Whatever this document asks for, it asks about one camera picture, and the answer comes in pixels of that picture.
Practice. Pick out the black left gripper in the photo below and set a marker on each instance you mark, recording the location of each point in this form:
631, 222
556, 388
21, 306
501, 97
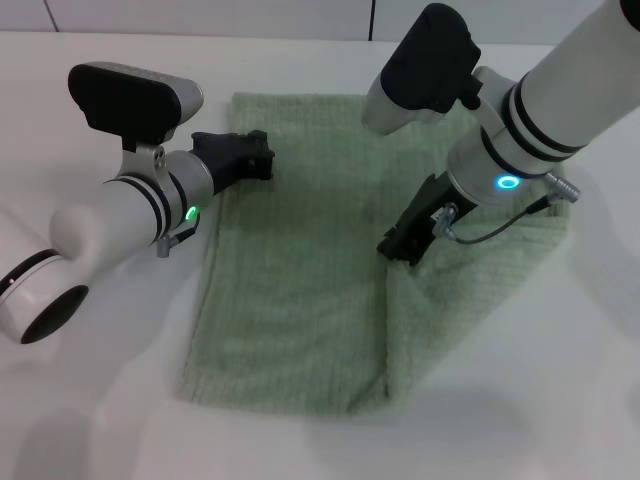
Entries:
225, 160

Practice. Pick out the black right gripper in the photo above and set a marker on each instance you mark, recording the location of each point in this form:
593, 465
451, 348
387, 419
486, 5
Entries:
430, 210

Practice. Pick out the green ribbed towel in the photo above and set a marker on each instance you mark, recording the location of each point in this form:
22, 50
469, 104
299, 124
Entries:
300, 275

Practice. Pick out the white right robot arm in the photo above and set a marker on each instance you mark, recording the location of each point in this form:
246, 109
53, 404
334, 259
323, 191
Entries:
565, 85

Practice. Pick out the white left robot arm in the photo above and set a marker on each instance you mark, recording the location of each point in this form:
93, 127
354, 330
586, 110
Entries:
100, 215

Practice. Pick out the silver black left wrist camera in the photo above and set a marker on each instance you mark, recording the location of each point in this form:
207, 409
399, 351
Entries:
125, 100

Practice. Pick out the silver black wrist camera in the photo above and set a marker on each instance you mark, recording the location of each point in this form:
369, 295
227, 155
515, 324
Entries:
125, 100
430, 60

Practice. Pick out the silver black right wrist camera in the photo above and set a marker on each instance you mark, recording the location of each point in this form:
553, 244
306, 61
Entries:
430, 60

